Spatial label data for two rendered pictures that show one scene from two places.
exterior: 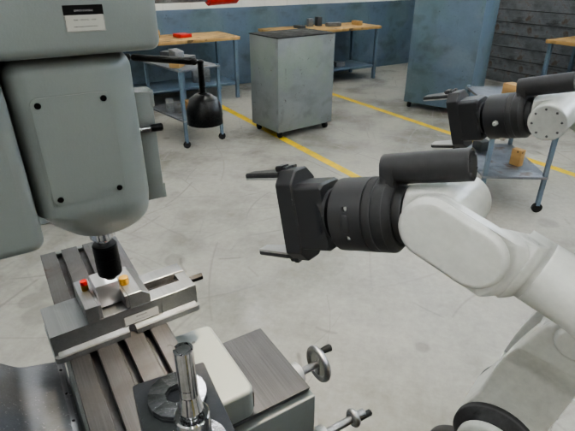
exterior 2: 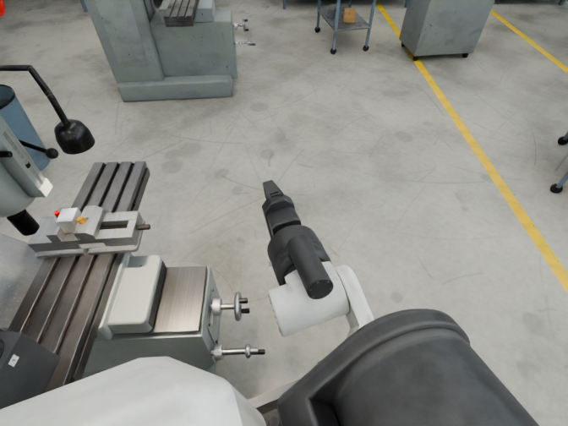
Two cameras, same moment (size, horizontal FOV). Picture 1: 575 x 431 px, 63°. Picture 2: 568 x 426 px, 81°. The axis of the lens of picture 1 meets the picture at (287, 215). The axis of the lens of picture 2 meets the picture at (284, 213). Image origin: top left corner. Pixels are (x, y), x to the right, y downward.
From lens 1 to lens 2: 0.87 m
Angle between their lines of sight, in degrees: 31
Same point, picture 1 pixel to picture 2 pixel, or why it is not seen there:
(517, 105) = (280, 265)
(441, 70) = not seen: outside the picture
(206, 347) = (144, 274)
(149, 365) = (75, 284)
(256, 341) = (195, 275)
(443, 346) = (414, 305)
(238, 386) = (137, 314)
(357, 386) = not seen: hidden behind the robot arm
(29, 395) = (25, 267)
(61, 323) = (40, 234)
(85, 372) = (43, 271)
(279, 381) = (183, 315)
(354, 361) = not seen: hidden behind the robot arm
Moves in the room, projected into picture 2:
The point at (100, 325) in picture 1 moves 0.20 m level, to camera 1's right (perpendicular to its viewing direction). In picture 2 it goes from (62, 244) to (102, 269)
